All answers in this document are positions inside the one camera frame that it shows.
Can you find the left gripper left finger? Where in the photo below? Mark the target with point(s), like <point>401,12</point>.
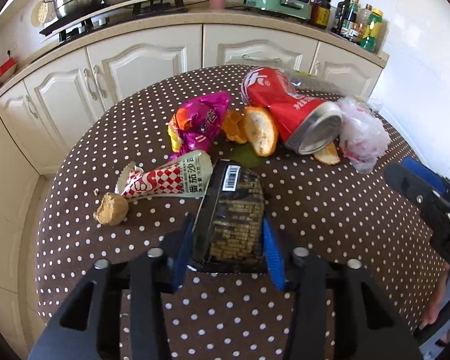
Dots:
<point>87,324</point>

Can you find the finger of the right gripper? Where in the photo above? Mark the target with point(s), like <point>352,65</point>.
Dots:
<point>426,174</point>
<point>410,186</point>

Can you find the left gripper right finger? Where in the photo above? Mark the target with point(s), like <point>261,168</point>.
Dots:
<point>367,325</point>

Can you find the black snack wrapper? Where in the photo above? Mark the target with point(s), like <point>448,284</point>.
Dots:
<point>227,233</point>

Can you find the magenta snack bag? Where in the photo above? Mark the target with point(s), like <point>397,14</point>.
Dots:
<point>197,122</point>

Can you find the cream kitchen cabinets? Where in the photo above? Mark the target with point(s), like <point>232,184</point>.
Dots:
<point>55,98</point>

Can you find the person's right hand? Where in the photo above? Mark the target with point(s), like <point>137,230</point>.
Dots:
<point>432,309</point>

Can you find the crumpled white plastic bag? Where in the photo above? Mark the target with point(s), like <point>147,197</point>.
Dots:
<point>363,139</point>

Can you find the orange peel fragment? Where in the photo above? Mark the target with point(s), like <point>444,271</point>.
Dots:
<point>328,155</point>

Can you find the brown polka dot tablecloth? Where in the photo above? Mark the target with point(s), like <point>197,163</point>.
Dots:
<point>333,210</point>

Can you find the red checkered ketchup packet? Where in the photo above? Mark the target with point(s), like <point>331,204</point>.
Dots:
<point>185,176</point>

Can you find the crushed red soda can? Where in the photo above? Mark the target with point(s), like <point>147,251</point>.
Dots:
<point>306,124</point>

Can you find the green yellow bottle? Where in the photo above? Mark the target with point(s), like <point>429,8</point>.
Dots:
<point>372,30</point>

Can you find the green leaf scrap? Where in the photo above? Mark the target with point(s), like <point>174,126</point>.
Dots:
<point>245,156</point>

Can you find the green label bottle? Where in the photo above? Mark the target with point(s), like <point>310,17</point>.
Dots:
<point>347,29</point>

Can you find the small orange peel piece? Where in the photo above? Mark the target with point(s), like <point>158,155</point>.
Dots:
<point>233,127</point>

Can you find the clear condiment bottle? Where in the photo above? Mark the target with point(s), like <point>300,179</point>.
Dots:
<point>360,24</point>

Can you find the black sauce bottle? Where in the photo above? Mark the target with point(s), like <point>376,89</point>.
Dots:
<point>341,10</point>

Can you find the dark soy sauce bottle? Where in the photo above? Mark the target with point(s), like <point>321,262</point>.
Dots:
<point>320,13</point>

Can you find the red bowl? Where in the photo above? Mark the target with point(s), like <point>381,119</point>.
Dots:
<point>7,65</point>

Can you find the round woven trivet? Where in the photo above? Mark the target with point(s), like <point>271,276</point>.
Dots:
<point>40,14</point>

